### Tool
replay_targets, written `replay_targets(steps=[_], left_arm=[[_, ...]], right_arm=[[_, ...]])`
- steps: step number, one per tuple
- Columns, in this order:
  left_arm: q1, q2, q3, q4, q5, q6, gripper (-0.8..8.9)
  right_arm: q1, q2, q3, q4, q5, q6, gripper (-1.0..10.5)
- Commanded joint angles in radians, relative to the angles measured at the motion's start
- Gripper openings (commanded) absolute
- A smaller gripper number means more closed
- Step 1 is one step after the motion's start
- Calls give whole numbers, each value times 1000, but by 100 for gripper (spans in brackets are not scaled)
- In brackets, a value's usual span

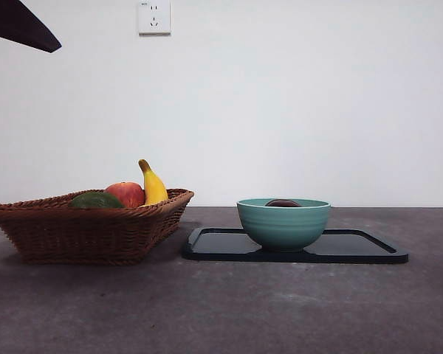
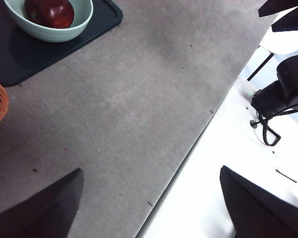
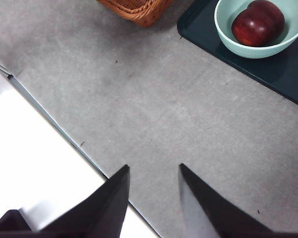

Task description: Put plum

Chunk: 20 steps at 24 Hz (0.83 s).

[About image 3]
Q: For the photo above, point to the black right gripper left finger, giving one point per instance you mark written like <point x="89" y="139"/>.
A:
<point x="101" y="213"/>

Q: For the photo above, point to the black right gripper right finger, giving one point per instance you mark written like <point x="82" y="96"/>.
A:
<point x="226" y="223"/>

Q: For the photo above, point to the teal ceramic bowl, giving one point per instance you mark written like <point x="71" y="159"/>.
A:
<point x="250" y="50"/>

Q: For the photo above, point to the dark green rectangular tray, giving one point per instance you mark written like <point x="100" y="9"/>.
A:
<point x="275" y="72"/>

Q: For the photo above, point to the brown wicker basket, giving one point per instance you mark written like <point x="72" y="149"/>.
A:
<point x="139" y="10"/>

